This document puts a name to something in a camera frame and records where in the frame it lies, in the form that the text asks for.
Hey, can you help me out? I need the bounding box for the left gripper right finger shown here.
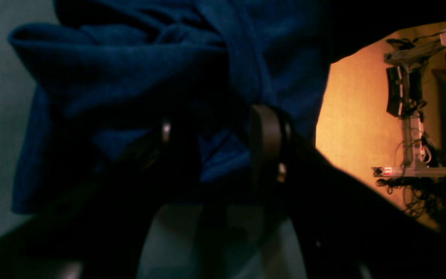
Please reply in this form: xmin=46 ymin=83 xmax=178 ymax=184
xmin=249 ymin=105 xmax=446 ymax=279

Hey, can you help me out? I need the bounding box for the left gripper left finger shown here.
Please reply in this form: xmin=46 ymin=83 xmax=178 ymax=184
xmin=0 ymin=120 xmax=201 ymax=279

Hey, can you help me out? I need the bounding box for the dark blue t-shirt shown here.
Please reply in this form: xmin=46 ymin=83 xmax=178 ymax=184
xmin=8 ymin=0 xmax=330 ymax=214

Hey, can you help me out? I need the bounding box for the power strip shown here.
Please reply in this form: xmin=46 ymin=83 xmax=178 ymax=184
xmin=372 ymin=167 xmax=446 ymax=178

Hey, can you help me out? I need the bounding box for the light blue table cloth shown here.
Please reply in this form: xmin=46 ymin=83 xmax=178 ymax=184
xmin=0 ymin=0 xmax=307 ymax=279

